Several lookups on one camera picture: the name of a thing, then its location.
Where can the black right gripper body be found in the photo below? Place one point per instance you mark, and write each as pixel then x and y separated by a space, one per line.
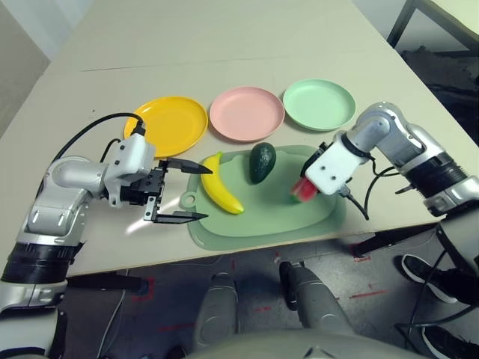
pixel 325 146

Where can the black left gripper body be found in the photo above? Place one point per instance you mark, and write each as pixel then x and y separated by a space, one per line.
pixel 144 187

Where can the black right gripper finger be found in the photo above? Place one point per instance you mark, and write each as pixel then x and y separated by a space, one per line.
pixel 310 161

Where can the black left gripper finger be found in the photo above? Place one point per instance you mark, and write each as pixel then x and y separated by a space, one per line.
pixel 187 165
pixel 176 218

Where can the red toy watermelon slice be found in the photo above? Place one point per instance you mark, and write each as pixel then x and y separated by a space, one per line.
pixel 305 192

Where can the yellow toy banana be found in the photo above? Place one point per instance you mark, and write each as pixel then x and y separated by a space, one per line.
pixel 219 187

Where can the dark green toy avocado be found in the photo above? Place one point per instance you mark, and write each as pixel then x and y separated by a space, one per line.
pixel 262 162

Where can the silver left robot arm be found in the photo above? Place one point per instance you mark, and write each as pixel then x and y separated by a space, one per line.
pixel 56 209

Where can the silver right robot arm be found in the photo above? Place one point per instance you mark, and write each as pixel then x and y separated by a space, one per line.
pixel 393 131

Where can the mint green plastic plate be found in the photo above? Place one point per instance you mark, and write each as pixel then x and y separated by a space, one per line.
pixel 318 102

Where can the yellow plastic plate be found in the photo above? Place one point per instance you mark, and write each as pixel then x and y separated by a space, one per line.
pixel 172 119

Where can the green cutting board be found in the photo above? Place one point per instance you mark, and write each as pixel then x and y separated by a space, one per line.
pixel 262 220

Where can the pink plastic plate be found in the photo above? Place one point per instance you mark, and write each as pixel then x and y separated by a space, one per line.
pixel 245 112

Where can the black table support bar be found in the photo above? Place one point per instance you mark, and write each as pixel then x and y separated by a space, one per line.
pixel 108 283
pixel 393 239

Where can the grey left robot leg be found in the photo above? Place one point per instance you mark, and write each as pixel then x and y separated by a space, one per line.
pixel 219 306

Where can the grey robot leg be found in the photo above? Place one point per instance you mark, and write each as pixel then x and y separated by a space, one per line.
pixel 318 299
pixel 219 306

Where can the grey right robot leg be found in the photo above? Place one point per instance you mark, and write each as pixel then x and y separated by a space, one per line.
pixel 318 299

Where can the side table with black legs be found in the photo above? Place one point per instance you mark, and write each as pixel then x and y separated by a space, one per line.
pixel 402 22

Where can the black shoe white sole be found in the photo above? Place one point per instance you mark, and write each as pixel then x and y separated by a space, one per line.
pixel 415 269
pixel 449 344

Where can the grey robot torso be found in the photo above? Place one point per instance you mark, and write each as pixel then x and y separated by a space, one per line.
pixel 299 348

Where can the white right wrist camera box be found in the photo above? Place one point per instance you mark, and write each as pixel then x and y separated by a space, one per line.
pixel 333 168

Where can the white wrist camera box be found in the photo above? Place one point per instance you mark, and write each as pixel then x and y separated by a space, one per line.
pixel 131 157
pixel 333 168

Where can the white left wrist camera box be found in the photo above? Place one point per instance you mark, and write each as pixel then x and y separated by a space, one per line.
pixel 131 157

